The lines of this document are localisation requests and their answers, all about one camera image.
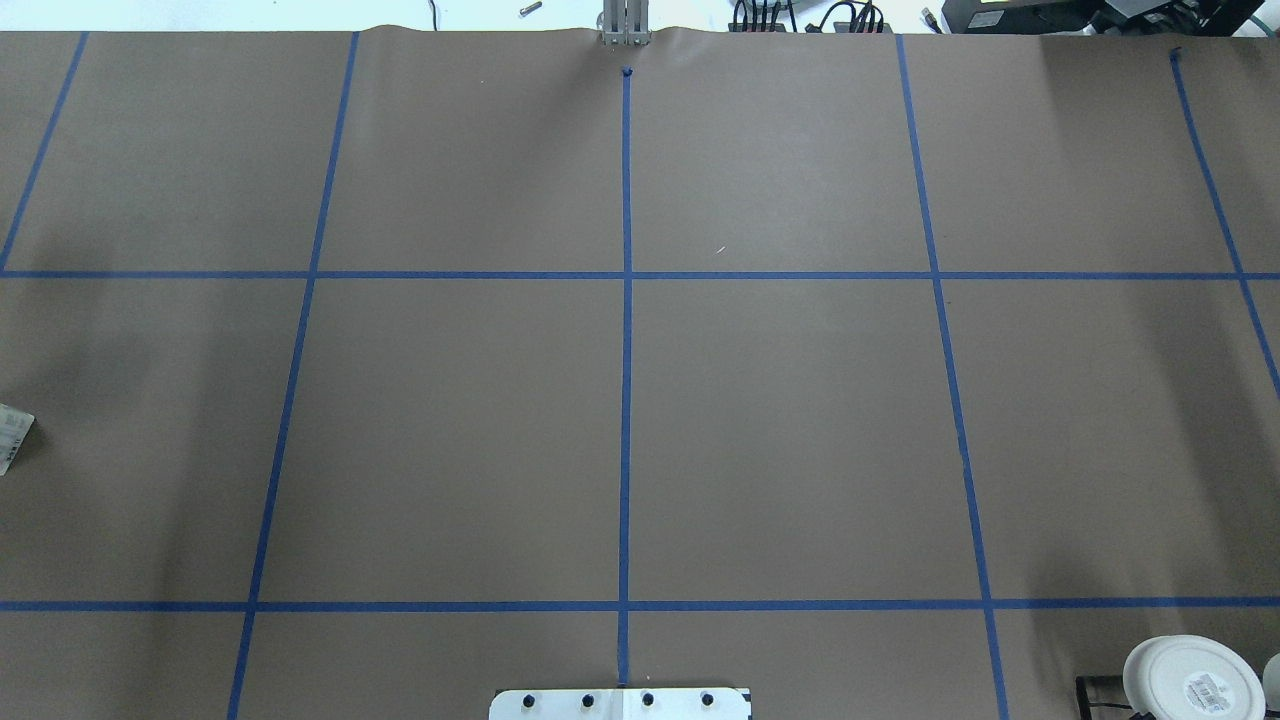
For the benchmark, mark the milk carton green cap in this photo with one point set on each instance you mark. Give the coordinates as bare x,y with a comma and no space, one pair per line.
15,426

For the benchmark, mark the black wire mug rack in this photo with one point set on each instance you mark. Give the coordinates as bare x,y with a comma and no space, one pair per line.
1103,697

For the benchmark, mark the white mug upper on rack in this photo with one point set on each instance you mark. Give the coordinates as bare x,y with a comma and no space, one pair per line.
1270,681

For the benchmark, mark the white pillar with base plate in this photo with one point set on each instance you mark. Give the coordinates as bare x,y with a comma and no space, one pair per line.
623,703

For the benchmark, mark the aluminium frame post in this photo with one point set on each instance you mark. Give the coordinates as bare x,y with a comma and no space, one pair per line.
625,22

